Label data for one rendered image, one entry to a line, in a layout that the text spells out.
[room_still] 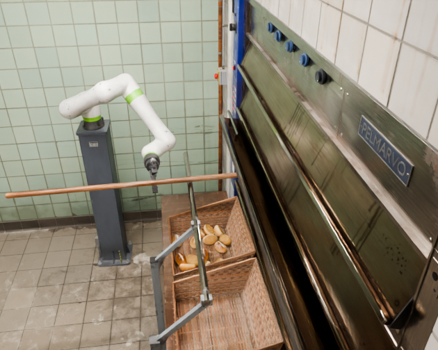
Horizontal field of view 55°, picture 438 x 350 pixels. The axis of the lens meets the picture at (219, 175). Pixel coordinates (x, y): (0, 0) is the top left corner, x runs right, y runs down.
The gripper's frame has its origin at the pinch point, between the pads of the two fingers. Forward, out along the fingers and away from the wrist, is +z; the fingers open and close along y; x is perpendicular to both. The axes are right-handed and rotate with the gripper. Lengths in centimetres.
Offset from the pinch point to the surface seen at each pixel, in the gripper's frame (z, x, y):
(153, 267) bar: 35.0, 4.0, 30.2
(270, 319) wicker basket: 70, -48, 40
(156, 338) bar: 81, 6, 28
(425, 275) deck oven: 151, -41, -64
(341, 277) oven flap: 119, -46, -33
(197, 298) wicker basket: 30, -20, 62
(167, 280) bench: 12, -5, 63
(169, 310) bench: 34, -4, 64
